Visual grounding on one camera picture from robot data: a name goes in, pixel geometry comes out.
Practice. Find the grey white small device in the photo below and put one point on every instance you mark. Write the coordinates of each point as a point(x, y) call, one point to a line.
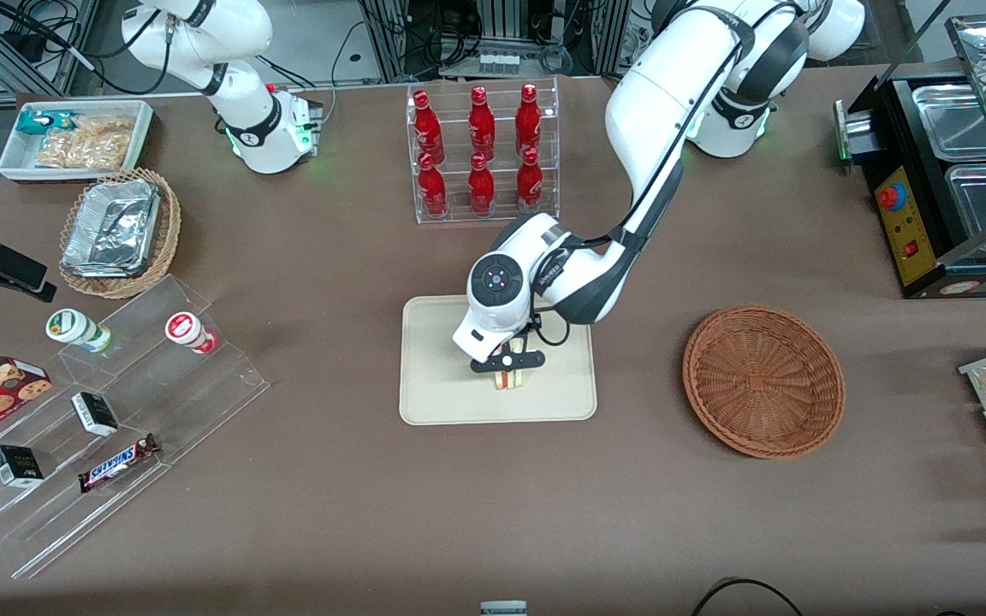
point(503, 608)

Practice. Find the empty brown wicker basket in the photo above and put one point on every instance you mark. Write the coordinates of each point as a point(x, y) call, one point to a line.
point(763, 385)

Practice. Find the beige plastic tray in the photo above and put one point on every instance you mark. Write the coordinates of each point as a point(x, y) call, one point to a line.
point(442, 376)

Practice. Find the red emergency stop button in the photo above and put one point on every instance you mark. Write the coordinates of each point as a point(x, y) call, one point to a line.
point(891, 197)

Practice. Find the stack of foil trays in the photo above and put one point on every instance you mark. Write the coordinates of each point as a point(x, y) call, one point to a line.
point(112, 227)

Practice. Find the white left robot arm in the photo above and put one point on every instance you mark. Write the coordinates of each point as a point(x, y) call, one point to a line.
point(656, 111)

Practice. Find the red soda bottle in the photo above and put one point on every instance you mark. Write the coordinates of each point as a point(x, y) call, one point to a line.
point(432, 190)
point(528, 118)
point(481, 188)
point(482, 120)
point(427, 124)
point(530, 184)

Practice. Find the clear acrylic bottle rack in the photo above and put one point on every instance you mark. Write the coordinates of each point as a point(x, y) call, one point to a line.
point(501, 81)

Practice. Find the aluminium equipment rack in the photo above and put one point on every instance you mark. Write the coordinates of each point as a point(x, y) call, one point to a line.
point(501, 34)

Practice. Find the black food warmer case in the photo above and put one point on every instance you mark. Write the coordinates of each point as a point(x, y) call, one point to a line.
point(908, 231)

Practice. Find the white rectangular snack bin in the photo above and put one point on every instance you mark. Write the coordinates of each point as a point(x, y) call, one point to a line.
point(14, 162)

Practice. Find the green lid yogurt bottle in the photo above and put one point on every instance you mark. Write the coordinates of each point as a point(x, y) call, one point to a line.
point(74, 328)

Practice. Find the triangle sandwich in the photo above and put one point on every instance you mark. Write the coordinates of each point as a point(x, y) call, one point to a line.
point(510, 379)

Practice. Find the light wicker basket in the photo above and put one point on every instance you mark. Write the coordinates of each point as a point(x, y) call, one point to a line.
point(168, 222)

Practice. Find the red lid yogurt bottle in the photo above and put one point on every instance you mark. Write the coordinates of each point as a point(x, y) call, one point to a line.
point(185, 329)

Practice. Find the Snickers chocolate bar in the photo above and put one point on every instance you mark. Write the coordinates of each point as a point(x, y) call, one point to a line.
point(116, 463)

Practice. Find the clear bag of chips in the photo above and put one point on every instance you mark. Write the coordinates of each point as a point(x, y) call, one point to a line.
point(91, 144)

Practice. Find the clear acrylic step stand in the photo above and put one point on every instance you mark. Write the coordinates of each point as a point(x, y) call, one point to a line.
point(202, 402)

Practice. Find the small black carton box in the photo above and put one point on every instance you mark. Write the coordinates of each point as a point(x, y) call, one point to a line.
point(15, 466)
point(92, 413)

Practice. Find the teal snack packet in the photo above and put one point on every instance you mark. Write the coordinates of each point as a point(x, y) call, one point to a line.
point(39, 121)

